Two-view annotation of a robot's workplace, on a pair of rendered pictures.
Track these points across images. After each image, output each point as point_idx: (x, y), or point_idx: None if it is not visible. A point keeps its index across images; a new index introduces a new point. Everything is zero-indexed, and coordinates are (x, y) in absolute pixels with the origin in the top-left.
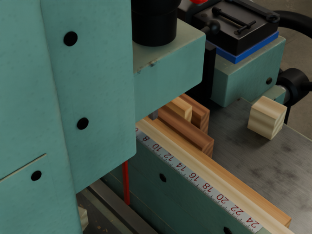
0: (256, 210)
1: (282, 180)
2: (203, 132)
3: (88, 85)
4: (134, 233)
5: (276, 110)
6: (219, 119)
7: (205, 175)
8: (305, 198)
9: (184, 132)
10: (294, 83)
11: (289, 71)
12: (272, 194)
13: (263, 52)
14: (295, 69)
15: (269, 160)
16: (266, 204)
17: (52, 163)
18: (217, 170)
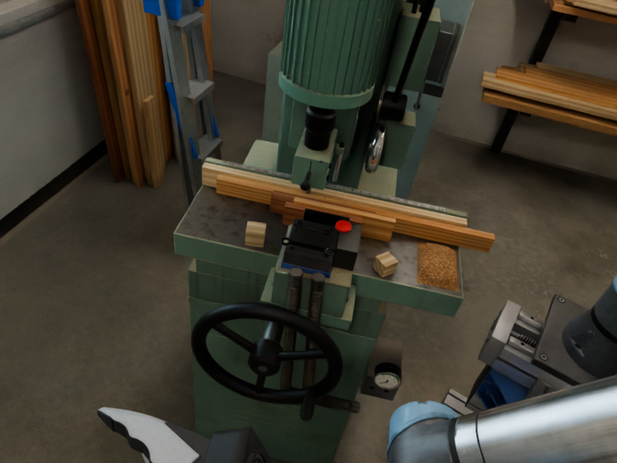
0: (231, 171)
1: (229, 216)
2: (279, 197)
3: None
4: None
5: (251, 225)
6: (283, 236)
7: (262, 176)
8: (214, 211)
9: (287, 194)
10: (262, 340)
11: (273, 352)
12: (230, 208)
13: (281, 250)
14: (268, 355)
15: (241, 223)
16: (229, 180)
17: None
18: (259, 186)
